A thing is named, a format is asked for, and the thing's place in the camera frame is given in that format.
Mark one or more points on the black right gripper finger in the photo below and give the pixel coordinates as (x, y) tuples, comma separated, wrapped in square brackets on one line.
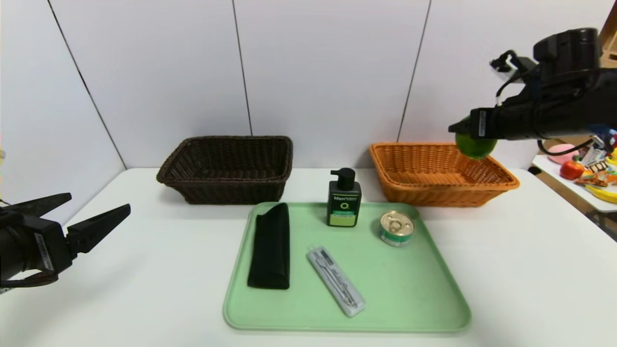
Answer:
[(462, 127)]

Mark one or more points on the yellow toy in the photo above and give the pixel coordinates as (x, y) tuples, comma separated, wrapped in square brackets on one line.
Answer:
[(613, 158)]

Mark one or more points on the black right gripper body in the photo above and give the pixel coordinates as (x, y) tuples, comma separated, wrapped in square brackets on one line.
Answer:
[(480, 123)]

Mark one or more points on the pull-tab tin can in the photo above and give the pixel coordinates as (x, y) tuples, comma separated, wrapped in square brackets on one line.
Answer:
[(396, 226)]

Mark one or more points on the black fabric pouch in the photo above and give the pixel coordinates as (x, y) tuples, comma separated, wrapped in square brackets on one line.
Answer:
[(271, 250)]

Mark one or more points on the yellow banana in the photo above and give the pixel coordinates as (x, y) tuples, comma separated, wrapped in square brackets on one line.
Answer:
[(605, 196)]

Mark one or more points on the orange wicker basket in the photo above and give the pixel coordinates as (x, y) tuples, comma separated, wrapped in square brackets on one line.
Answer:
[(434, 193)]

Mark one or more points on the red toy apple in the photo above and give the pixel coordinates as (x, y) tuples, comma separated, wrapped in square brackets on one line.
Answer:
[(571, 171)]

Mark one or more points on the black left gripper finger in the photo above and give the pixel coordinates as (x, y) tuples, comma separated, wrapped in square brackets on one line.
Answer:
[(43, 205), (94, 229)]

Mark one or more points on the dark brown wicker basket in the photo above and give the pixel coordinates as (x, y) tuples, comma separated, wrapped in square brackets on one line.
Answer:
[(226, 190)]

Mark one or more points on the black pump bottle green label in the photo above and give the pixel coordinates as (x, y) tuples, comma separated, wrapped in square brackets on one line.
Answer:
[(343, 205)]

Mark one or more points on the orange snack packet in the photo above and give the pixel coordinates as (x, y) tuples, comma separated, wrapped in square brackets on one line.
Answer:
[(597, 180)]

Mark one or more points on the light wooden cabinet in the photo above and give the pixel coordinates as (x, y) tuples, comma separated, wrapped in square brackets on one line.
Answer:
[(611, 48)]

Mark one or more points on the brown white striped pastry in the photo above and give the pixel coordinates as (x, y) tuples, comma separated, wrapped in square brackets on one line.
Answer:
[(597, 167)]

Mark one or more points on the white package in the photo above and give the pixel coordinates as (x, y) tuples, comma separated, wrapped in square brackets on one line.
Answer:
[(590, 158)]

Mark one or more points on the clear grey cutlery case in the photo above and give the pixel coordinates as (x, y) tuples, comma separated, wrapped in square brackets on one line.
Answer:
[(337, 284)]

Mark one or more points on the light green plastic tray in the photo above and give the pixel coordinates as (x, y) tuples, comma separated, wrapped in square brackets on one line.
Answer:
[(409, 289)]

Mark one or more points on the white side table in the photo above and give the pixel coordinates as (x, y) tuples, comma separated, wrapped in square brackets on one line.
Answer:
[(554, 171)]

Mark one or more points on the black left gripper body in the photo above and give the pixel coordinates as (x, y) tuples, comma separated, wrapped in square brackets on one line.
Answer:
[(46, 250)]

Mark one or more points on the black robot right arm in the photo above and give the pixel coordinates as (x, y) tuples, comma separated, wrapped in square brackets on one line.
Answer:
[(569, 48)]

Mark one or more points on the pink plush toy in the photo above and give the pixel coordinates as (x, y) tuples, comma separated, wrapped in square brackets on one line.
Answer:
[(564, 158)]

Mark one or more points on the green lime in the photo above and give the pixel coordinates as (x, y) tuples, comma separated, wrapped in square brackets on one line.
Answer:
[(477, 147)]

